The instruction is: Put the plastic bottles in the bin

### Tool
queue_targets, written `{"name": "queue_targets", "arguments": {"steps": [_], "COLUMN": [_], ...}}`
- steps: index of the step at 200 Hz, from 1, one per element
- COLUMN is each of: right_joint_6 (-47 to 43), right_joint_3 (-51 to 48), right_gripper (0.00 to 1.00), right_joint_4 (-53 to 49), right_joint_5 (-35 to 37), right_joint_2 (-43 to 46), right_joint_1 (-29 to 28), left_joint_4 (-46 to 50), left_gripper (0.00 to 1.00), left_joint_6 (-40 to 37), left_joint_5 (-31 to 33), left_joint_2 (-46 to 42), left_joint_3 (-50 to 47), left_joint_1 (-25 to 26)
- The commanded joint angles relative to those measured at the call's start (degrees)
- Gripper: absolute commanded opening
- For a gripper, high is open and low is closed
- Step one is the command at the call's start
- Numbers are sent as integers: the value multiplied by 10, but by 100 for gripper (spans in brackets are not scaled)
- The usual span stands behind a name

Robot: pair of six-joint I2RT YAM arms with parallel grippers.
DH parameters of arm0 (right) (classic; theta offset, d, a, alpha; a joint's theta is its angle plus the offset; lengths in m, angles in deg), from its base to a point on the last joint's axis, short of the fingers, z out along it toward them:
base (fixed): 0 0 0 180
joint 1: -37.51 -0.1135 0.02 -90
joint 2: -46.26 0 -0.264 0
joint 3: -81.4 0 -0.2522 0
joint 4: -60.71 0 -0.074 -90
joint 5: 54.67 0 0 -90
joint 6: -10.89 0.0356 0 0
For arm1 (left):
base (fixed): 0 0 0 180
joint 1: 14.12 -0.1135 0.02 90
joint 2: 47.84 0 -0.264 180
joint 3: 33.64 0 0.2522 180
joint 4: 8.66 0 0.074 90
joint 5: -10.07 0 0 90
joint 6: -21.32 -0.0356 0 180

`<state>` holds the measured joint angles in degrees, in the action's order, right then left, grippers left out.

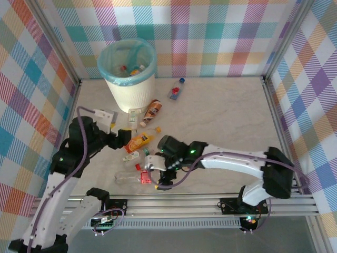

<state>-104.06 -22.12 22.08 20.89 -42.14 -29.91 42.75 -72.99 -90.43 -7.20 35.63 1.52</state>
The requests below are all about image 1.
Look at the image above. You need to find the grey slotted cable duct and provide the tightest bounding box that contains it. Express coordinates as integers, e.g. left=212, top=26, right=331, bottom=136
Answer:
left=78, top=219, right=243, bottom=230

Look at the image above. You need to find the small lit controller board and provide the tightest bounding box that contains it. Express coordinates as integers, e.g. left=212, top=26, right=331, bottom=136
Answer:
left=241, top=216, right=260, bottom=230

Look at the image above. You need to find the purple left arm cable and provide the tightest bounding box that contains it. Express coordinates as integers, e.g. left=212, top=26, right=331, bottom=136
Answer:
left=27, top=105, right=124, bottom=253

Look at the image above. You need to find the brown chocolate drink bottle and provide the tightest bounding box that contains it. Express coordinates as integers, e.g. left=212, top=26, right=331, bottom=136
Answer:
left=140, top=99, right=163, bottom=128

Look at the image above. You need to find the green controller board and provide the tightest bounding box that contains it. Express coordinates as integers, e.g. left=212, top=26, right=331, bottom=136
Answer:
left=91, top=216, right=116, bottom=232

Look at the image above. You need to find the small white label bottle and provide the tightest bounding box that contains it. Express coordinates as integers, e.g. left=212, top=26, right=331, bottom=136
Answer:
left=121, top=151, right=142, bottom=169

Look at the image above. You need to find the aluminium side rail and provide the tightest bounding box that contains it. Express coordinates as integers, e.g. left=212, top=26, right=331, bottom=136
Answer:
left=62, top=79, right=83, bottom=127
left=262, top=76, right=321, bottom=201

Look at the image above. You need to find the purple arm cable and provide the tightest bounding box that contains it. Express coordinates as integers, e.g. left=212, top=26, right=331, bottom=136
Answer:
left=27, top=105, right=124, bottom=253
left=148, top=151, right=310, bottom=235

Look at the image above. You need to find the long red label cola bottle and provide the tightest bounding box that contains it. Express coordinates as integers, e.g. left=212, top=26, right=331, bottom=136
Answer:
left=115, top=169, right=156, bottom=186

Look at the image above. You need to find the wide aluminium base rail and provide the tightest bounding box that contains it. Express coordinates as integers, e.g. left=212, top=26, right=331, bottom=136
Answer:
left=28, top=193, right=321, bottom=218

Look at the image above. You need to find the orange juice bottle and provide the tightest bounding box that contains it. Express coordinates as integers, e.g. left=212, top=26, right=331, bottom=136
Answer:
left=123, top=126, right=163, bottom=154

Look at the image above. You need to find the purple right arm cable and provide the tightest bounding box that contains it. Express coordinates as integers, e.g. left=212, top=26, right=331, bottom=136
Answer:
left=148, top=151, right=310, bottom=235

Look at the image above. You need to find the aluminium frame post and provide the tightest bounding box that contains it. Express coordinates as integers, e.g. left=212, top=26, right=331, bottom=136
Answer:
left=26, top=0, right=82, bottom=85
left=263, top=0, right=316, bottom=82

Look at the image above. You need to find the small green label bottle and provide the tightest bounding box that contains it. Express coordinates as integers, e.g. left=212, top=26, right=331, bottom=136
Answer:
left=127, top=109, right=139, bottom=132

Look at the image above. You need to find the blue cap clear bottle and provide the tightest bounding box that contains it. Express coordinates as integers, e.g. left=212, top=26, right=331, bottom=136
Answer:
left=168, top=77, right=186, bottom=101

